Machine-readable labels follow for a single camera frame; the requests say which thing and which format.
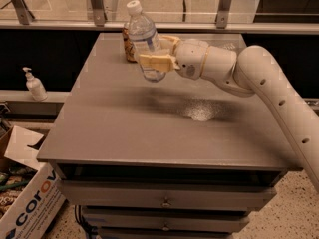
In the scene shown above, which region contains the grey drawer cabinet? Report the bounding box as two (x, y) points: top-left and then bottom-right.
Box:
(39, 33), (300, 239)

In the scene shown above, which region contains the brown soda can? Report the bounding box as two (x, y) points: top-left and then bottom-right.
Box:
(122, 22), (136, 63)

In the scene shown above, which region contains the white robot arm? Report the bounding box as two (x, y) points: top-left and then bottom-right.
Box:
(135, 35), (319, 191)

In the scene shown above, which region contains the metal railing frame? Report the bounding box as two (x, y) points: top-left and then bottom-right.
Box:
(0, 0), (319, 35)

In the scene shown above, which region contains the white pump dispenser bottle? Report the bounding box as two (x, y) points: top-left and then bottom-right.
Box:
(23, 67), (48, 101)

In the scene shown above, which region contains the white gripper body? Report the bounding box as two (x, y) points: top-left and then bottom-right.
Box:
(175, 39), (209, 80)

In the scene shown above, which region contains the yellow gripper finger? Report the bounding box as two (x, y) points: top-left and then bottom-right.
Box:
(138, 54), (180, 73)
(159, 35), (180, 53)

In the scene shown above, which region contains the white cardboard box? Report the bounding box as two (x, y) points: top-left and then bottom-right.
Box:
(0, 126), (65, 239)

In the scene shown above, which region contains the blue label plastic bottle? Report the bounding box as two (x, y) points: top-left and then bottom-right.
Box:
(127, 0), (165, 83)

